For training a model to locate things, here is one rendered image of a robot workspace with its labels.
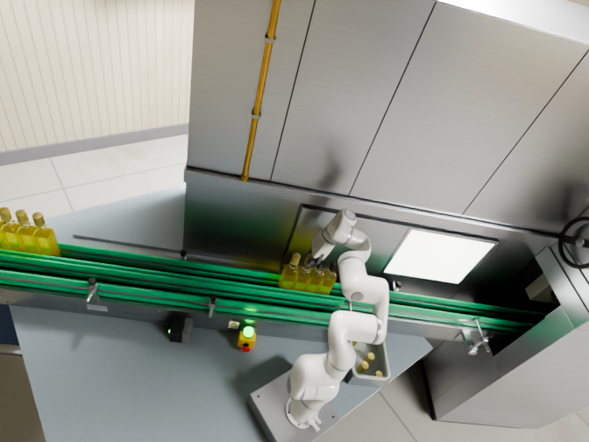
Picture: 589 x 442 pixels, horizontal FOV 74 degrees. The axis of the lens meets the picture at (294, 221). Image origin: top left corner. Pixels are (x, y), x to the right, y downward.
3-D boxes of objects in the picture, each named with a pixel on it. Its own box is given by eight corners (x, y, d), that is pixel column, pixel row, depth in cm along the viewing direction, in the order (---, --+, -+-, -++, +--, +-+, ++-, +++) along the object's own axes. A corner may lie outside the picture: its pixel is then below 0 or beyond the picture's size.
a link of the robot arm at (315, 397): (329, 409, 137) (344, 393, 126) (294, 410, 134) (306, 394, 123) (325, 382, 143) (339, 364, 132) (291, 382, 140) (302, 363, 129)
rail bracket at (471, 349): (461, 336, 198) (486, 313, 182) (471, 367, 186) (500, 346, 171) (453, 334, 197) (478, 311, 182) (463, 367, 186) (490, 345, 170)
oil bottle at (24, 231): (48, 254, 165) (32, 208, 145) (42, 266, 161) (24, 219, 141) (33, 253, 164) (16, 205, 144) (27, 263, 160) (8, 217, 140)
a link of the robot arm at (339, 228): (360, 240, 135) (337, 230, 132) (344, 257, 141) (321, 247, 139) (358, 210, 146) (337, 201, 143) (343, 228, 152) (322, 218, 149)
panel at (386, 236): (457, 281, 197) (497, 238, 173) (459, 286, 195) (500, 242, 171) (284, 253, 182) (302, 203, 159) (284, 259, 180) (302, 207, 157)
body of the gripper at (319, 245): (322, 221, 152) (308, 238, 159) (324, 241, 145) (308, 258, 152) (338, 228, 155) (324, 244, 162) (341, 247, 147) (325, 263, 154)
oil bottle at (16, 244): (33, 253, 164) (16, 205, 144) (27, 263, 160) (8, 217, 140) (19, 251, 163) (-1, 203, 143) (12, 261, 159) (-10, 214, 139)
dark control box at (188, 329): (192, 327, 171) (193, 317, 165) (188, 344, 166) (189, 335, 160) (173, 325, 170) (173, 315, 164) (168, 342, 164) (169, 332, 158)
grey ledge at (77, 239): (276, 278, 196) (280, 264, 188) (275, 293, 190) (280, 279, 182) (76, 249, 181) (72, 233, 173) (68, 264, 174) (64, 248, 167)
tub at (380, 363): (376, 341, 188) (383, 332, 182) (384, 388, 172) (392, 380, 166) (342, 337, 185) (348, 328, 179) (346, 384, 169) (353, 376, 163)
